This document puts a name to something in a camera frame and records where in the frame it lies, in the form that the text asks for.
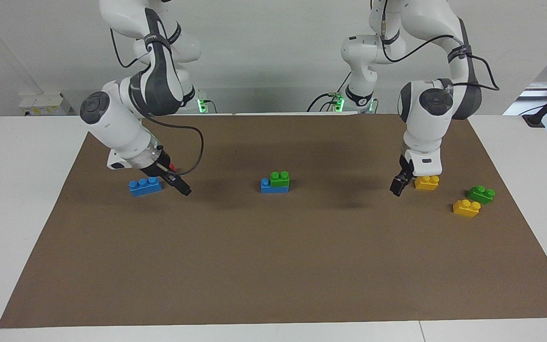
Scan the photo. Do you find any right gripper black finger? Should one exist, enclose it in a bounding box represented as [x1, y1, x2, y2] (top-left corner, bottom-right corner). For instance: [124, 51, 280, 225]
[160, 176, 189, 197]
[164, 172, 192, 193]

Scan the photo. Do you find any blue three-stud toy brick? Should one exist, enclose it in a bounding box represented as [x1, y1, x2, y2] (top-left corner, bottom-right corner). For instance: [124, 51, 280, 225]
[129, 177, 163, 197]
[260, 178, 290, 194]

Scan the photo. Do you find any yellow two-stud toy brick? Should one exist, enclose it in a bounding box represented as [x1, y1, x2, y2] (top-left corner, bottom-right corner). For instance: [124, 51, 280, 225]
[453, 199, 481, 218]
[415, 175, 440, 191]

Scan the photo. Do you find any brown table mat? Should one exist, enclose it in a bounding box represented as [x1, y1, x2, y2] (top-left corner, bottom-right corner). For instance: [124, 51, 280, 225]
[0, 113, 547, 329]

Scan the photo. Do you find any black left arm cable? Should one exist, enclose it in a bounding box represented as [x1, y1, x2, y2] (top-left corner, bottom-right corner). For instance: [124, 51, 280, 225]
[371, 0, 500, 92]

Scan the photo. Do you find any black base cable bundle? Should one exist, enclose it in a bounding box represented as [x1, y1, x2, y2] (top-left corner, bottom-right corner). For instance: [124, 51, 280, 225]
[307, 70, 352, 113]

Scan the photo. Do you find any white wall socket box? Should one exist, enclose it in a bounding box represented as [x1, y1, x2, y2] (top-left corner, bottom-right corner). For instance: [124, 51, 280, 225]
[19, 92, 74, 116]

